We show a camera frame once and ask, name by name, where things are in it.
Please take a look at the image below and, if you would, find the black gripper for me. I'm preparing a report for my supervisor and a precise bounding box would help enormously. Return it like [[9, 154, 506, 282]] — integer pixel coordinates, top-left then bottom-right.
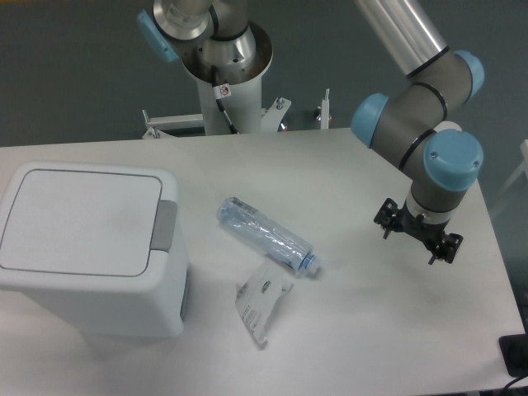
[[374, 198, 463, 265]]

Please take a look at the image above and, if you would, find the silver robot arm base joint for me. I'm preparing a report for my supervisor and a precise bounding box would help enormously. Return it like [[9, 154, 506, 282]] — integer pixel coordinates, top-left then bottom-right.
[[136, 1, 249, 63]]

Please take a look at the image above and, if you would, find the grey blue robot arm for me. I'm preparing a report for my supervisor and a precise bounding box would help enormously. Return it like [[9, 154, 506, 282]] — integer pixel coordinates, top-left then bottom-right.
[[351, 1, 485, 263]]

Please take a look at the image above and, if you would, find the white trash can lid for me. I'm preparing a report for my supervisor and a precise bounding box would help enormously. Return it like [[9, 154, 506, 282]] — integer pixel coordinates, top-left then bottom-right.
[[1, 168, 162, 277]]

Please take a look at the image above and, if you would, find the white plastic trash can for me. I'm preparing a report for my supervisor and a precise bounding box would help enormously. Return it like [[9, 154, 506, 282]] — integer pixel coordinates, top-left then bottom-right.
[[1, 161, 191, 337]]

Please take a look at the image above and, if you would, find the black device at table edge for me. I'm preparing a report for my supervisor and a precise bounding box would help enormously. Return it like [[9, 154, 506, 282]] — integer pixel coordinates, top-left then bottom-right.
[[498, 334, 527, 377]]

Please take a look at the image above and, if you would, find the crumpled clear plastic wrapper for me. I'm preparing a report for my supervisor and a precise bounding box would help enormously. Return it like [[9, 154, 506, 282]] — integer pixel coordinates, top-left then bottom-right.
[[235, 259, 293, 347]]

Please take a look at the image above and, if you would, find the clear crushed plastic bottle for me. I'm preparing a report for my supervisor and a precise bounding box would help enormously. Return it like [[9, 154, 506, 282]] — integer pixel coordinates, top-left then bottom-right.
[[216, 197, 320, 276]]

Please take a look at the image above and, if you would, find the grey lid push button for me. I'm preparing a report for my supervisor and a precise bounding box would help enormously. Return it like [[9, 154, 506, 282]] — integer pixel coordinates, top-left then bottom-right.
[[150, 200, 177, 252]]

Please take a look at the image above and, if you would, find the white frame at right edge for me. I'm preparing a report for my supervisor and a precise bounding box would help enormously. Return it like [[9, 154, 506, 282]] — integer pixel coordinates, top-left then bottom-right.
[[488, 139, 527, 220]]

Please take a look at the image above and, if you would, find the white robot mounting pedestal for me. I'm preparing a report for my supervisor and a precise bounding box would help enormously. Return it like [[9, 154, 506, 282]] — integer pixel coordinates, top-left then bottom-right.
[[141, 22, 333, 139]]

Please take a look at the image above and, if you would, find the black cable on pedestal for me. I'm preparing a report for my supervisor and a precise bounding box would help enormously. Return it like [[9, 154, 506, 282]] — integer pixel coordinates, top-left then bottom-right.
[[209, 64, 241, 135]]

